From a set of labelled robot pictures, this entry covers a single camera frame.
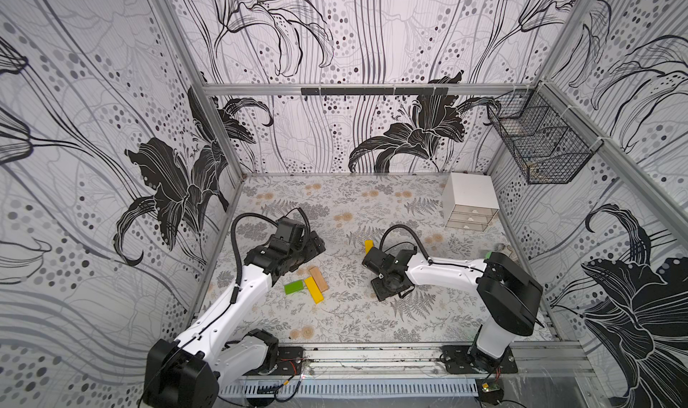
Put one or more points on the small electronics board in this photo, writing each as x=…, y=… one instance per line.
x=489, y=392

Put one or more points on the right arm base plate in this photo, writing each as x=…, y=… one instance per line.
x=466, y=359

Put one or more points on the yellow block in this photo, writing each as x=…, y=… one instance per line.
x=314, y=290
x=368, y=245

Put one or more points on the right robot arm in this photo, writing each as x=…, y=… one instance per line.
x=512, y=297

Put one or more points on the white drawer box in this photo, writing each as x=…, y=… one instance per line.
x=469, y=202

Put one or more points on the black wall bar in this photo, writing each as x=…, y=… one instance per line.
x=401, y=91

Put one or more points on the white cable duct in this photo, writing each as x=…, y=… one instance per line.
x=357, y=388

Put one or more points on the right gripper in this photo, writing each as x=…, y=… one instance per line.
x=382, y=265

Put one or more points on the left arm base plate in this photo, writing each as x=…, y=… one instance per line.
x=287, y=361

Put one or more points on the green block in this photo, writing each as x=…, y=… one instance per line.
x=294, y=287

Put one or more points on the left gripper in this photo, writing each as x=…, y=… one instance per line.
x=313, y=247

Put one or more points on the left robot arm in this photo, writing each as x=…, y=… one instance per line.
x=191, y=370

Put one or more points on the black wire basket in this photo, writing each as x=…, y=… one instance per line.
x=539, y=134

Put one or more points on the natural wood block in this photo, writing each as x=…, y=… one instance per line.
x=318, y=277

